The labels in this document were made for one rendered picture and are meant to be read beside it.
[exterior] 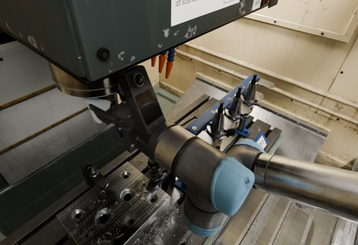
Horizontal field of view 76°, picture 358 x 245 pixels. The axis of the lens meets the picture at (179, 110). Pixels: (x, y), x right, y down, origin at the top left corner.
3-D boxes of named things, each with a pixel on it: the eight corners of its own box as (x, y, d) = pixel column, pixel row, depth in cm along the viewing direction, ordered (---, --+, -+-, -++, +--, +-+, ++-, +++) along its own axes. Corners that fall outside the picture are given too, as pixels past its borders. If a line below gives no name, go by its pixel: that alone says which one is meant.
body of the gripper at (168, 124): (110, 139, 47) (152, 172, 41) (103, 106, 41) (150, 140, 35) (138, 120, 51) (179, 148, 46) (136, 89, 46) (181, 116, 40)
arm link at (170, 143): (171, 154, 33) (203, 125, 38) (149, 138, 35) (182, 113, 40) (170, 182, 38) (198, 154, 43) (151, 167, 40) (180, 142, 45)
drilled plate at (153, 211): (170, 203, 82) (170, 196, 79) (102, 277, 64) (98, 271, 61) (128, 168, 93) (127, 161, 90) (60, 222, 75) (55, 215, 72)
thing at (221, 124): (213, 121, 74) (217, 105, 70) (226, 127, 72) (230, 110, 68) (207, 128, 71) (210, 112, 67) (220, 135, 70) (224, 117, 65)
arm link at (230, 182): (225, 231, 33) (237, 202, 28) (169, 186, 39) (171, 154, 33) (249, 194, 38) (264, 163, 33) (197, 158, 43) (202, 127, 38)
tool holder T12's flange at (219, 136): (212, 124, 77) (213, 119, 75) (228, 131, 74) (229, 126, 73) (203, 135, 73) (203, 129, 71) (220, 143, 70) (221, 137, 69)
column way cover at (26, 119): (110, 128, 117) (89, 26, 84) (8, 190, 88) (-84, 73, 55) (105, 123, 119) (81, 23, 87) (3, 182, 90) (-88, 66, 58)
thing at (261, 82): (276, 84, 96) (276, 83, 96) (271, 90, 93) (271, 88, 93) (260, 79, 100) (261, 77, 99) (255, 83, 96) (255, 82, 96)
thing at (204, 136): (220, 141, 70) (221, 140, 69) (211, 152, 66) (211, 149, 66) (202, 131, 73) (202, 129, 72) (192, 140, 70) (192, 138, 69)
